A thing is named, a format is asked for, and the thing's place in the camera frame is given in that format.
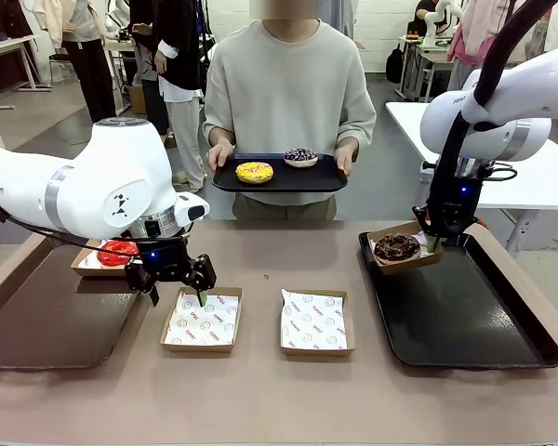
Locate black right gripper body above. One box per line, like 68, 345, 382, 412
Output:
425, 176, 490, 236

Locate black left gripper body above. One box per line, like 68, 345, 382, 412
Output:
124, 237, 194, 293

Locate chocolate nut donut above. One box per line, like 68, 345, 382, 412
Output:
374, 233, 421, 266

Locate brown cardboard donut box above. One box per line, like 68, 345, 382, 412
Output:
70, 237, 143, 279
278, 288, 354, 358
159, 286, 244, 353
371, 220, 445, 276

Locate red glazed donut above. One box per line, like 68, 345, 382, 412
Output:
96, 240, 140, 269

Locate yellow sprinkled donut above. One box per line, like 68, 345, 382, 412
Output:
234, 161, 275, 186

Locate black serving tray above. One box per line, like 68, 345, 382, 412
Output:
212, 152, 349, 194

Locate purple white drizzled donut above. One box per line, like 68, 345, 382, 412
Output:
283, 147, 319, 168

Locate person's right forearm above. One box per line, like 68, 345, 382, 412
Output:
208, 127, 237, 148

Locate person's left hand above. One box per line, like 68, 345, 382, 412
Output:
334, 143, 359, 177

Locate person's right hand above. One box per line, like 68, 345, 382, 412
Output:
207, 142, 236, 177

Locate large white table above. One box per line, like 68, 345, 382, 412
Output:
384, 100, 558, 255

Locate person's khaki trousers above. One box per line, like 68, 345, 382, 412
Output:
232, 193, 339, 222

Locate background workbench with equipment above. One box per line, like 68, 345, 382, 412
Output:
396, 33, 475, 103

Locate black backpack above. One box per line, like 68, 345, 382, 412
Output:
384, 44, 406, 85

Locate person in pink top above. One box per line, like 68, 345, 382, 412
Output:
445, 0, 501, 92

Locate person in grey sweater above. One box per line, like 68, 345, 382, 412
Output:
202, 19, 378, 208

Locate small white desk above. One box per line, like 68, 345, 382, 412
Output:
0, 34, 53, 112

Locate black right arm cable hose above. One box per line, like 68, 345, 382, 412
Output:
425, 0, 558, 233

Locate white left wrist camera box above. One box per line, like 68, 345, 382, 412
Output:
174, 192, 211, 229

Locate black tray with handles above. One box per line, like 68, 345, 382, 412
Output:
357, 230, 558, 372

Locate brown tray with handles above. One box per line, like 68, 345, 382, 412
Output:
0, 231, 165, 372

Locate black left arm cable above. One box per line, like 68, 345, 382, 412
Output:
0, 197, 190, 250

